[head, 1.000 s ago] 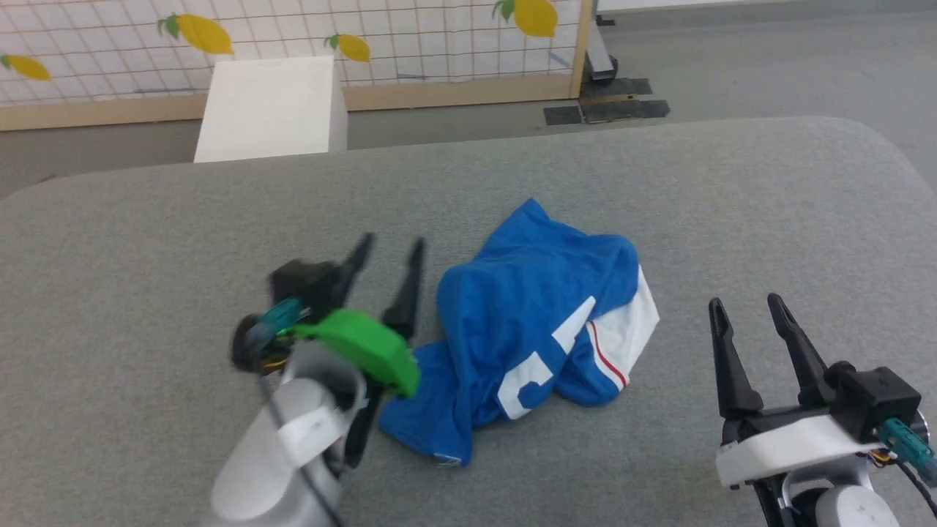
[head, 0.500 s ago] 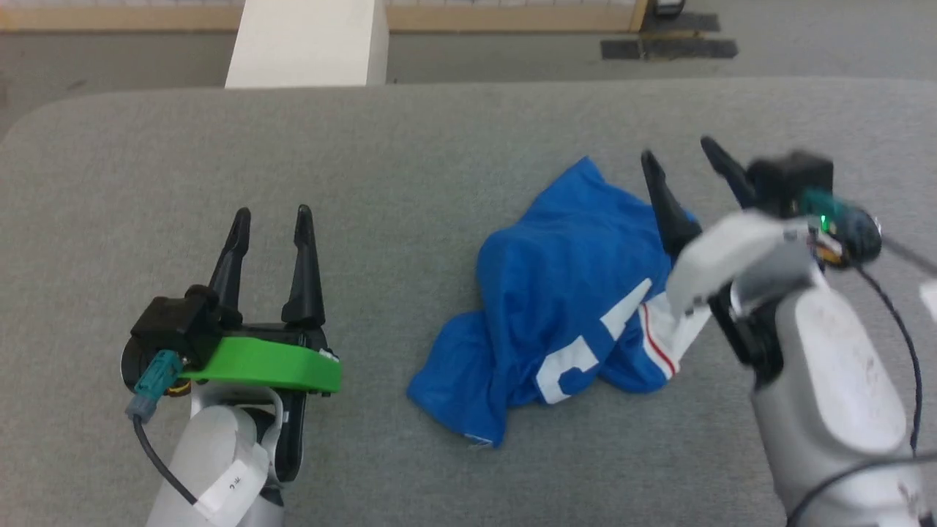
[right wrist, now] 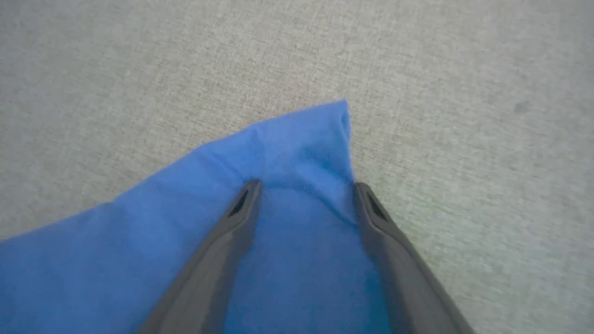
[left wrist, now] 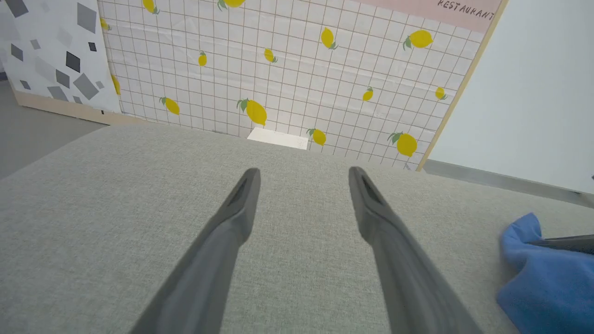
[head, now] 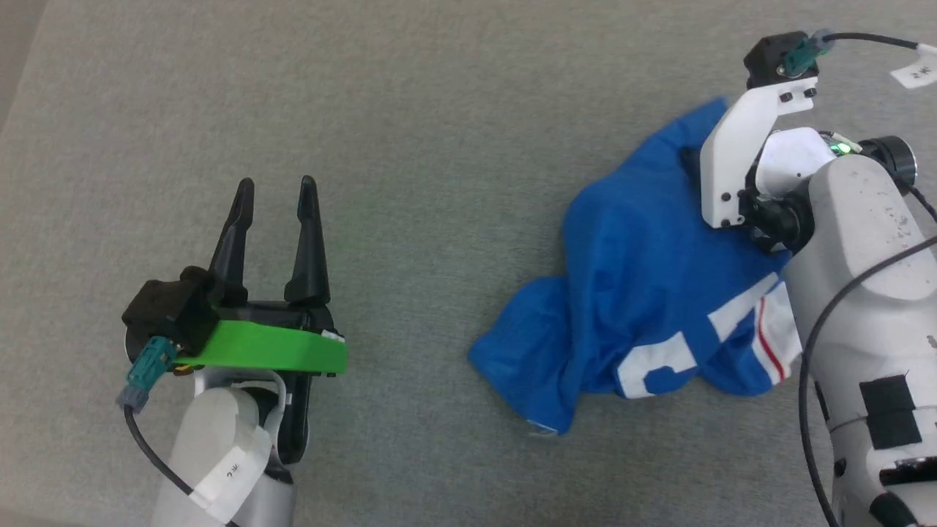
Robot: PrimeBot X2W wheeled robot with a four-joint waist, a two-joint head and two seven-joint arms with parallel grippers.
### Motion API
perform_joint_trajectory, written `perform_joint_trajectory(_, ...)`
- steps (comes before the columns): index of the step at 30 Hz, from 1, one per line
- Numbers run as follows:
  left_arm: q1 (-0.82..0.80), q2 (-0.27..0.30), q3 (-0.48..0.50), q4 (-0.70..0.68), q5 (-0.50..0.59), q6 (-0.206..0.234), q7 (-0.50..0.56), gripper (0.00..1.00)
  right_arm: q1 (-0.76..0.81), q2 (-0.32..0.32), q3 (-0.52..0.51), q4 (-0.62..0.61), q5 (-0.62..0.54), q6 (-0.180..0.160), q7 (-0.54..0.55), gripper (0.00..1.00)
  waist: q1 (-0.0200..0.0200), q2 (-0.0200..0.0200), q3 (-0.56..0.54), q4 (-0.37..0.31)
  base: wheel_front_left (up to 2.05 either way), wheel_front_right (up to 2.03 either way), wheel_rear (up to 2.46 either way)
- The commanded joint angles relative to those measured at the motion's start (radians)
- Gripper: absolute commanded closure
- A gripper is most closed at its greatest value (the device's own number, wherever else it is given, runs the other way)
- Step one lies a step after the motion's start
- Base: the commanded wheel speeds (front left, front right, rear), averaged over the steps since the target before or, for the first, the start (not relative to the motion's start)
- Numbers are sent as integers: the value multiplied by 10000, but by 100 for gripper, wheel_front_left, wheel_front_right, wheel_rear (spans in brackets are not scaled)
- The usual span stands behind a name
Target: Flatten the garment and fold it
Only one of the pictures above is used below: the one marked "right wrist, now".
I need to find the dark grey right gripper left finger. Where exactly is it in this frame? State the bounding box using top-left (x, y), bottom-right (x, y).
top-left (137, 179), bottom-right (263, 334)

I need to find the blue garment with striped trim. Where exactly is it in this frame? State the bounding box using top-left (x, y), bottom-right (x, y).
top-left (0, 100), bottom-right (395, 334)

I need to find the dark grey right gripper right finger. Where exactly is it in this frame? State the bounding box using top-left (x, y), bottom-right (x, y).
top-left (354, 182), bottom-right (475, 334)

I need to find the grey fabric sofa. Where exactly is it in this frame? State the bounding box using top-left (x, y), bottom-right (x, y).
top-left (0, 0), bottom-right (594, 334)

